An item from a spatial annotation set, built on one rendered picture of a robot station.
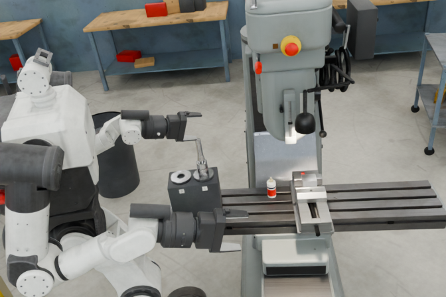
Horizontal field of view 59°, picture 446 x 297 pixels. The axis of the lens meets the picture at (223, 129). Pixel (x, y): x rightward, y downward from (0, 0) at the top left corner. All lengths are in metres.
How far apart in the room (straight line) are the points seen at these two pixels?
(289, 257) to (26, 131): 1.19
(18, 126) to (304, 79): 0.91
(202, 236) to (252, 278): 1.52
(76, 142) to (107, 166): 2.36
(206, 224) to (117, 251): 0.22
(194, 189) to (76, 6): 4.83
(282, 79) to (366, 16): 0.47
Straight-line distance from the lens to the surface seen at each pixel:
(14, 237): 1.00
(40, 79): 1.03
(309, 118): 1.37
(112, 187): 3.52
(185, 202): 1.77
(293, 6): 1.20
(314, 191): 1.75
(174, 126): 1.44
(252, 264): 2.58
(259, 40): 1.23
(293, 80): 1.42
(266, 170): 2.07
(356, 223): 1.85
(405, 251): 3.01
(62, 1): 6.31
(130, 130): 1.37
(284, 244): 1.83
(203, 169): 1.70
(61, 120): 1.01
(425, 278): 2.89
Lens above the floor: 2.18
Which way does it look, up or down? 31 degrees down
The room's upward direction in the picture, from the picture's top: 7 degrees counter-clockwise
